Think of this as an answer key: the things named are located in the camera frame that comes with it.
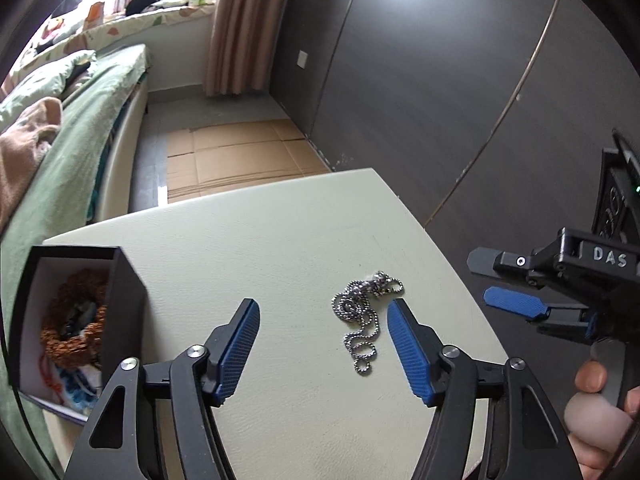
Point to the pink curtain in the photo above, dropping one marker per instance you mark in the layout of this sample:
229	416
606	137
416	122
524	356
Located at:
245	25

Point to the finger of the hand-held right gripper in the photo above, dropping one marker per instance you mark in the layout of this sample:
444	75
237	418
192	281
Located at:
515	302
482	262

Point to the dark grey wardrobe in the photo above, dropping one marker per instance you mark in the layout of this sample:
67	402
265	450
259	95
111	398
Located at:
425	85

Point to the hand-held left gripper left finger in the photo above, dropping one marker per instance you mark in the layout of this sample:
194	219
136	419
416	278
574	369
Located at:
240	347

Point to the person's right hand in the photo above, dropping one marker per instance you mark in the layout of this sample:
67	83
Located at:
592	377

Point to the black cardboard box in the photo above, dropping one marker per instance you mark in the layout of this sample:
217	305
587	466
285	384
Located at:
125	300

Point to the leaf patterned window seat cushion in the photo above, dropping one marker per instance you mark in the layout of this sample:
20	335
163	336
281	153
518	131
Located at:
150	17

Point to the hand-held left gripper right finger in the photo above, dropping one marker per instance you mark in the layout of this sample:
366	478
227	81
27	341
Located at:
407	350

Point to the white wall socket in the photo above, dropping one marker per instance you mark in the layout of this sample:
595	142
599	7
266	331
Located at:
303	58

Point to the bed with green sheet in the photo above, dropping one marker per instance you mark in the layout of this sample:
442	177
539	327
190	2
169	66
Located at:
75	150

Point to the pale green floral quilt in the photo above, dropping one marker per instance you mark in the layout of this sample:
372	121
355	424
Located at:
35	80

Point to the pink fleece blanket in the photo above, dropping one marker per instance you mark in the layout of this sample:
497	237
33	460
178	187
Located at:
25	150

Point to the flattened cardboard sheet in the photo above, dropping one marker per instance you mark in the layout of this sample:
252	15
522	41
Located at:
235	160

